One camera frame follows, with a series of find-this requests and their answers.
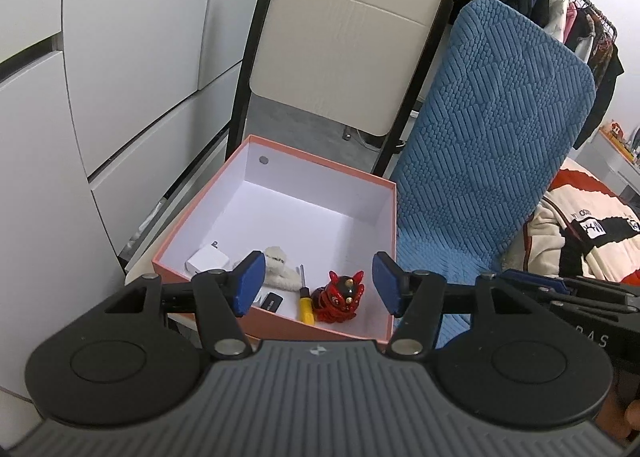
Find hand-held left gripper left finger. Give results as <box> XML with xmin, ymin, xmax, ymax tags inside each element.
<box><xmin>102</xmin><ymin>250</ymin><xmax>267</xmax><ymax>359</ymax></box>

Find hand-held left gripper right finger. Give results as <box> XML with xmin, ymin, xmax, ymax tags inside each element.
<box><xmin>372</xmin><ymin>251</ymin><xmax>551</xmax><ymax>358</ymax></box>

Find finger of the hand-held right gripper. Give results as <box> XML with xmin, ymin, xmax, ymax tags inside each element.
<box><xmin>550</xmin><ymin>294</ymin><xmax>640</xmax><ymax>318</ymax></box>
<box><xmin>500</xmin><ymin>268</ymin><xmax>640</xmax><ymax>297</ymax></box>

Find small black flash drive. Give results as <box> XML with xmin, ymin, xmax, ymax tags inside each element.
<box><xmin>257</xmin><ymin>291</ymin><xmax>284</xmax><ymax>314</ymax></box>

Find red lion figurine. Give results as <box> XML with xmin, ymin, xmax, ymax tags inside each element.
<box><xmin>310</xmin><ymin>269</ymin><xmax>366</xmax><ymax>324</ymax></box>

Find white charger plug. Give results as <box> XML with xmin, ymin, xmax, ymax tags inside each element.
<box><xmin>185</xmin><ymin>237</ymin><xmax>232</xmax><ymax>275</ymax></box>

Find yellow handle screwdriver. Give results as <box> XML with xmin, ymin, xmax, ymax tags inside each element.
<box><xmin>297</xmin><ymin>264</ymin><xmax>318</xmax><ymax>324</ymax></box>

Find orange cardboard box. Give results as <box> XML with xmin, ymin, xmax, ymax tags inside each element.
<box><xmin>151</xmin><ymin>134</ymin><xmax>398</xmax><ymax>353</ymax></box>

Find person's right hand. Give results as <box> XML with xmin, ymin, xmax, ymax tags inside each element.
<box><xmin>597</xmin><ymin>399</ymin><xmax>640</xmax><ymax>443</ymax></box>

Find cream red black blanket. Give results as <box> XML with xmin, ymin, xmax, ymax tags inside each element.
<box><xmin>522</xmin><ymin>159</ymin><xmax>640</xmax><ymax>288</ymax></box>

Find white side table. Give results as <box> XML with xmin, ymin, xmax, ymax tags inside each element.
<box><xmin>565</xmin><ymin>129</ymin><xmax>640</xmax><ymax>202</ymax></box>

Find blue quilted chair cover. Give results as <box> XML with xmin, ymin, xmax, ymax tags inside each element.
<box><xmin>395</xmin><ymin>0</ymin><xmax>597</xmax><ymax>338</ymax></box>

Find small colourful toys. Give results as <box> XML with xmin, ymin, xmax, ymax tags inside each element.
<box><xmin>600</xmin><ymin>122</ymin><xmax>640</xmax><ymax>160</ymax></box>

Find beige folding chair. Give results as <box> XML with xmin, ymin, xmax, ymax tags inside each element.
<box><xmin>122</xmin><ymin>0</ymin><xmax>453</xmax><ymax>333</ymax></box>

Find white cabinet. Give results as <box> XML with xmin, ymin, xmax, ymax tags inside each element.
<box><xmin>0</xmin><ymin>0</ymin><xmax>281</xmax><ymax>438</ymax></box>

